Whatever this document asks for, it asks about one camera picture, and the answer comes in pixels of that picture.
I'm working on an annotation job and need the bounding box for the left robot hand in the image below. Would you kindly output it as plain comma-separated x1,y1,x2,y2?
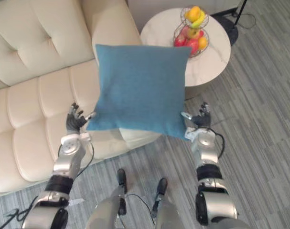
66,102,97,133

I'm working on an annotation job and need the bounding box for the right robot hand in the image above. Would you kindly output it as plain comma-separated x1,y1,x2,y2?
181,102,212,127

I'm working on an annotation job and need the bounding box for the blue square cushion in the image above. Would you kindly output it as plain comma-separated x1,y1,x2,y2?
86,43,193,142

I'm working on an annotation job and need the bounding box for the cream leather sofa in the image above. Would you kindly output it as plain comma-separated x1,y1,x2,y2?
0,0,162,193

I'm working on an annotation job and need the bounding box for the round white marble side table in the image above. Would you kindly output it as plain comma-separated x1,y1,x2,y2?
140,7,232,101

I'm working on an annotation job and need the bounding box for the red apple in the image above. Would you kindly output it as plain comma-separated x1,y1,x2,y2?
174,34,187,47
185,38,199,56

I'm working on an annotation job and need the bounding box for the yellow-red apple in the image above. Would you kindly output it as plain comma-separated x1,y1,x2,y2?
187,27,201,40

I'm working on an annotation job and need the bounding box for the left silver robot leg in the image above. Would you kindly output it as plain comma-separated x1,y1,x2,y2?
86,168,128,229

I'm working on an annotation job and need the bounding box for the black floor lamp base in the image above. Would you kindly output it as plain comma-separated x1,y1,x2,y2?
211,14,239,46

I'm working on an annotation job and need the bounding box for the yellow banana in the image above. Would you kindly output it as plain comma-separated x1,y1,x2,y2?
191,11,205,28

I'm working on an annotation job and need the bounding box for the wire two-tier fruit basket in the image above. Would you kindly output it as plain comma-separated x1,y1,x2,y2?
173,5,210,59

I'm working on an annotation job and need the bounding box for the black lamp cable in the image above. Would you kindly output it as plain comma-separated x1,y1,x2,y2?
232,9,257,29

